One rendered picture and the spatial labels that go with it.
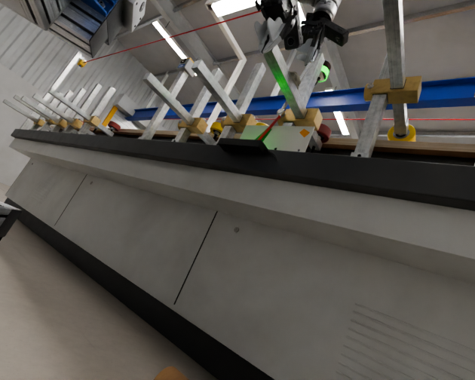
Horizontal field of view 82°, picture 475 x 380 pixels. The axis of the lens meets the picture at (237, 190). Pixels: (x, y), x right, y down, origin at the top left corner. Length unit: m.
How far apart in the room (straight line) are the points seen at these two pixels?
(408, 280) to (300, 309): 0.30
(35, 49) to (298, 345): 8.66
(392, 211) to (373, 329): 0.32
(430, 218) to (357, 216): 0.14
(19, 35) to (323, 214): 8.60
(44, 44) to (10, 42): 0.69
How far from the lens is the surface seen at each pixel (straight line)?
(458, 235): 0.70
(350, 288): 0.88
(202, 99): 1.29
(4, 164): 8.57
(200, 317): 1.07
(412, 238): 0.69
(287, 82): 0.81
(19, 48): 8.88
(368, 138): 0.81
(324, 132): 1.02
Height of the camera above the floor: 0.32
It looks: 16 degrees up
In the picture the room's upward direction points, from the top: 24 degrees clockwise
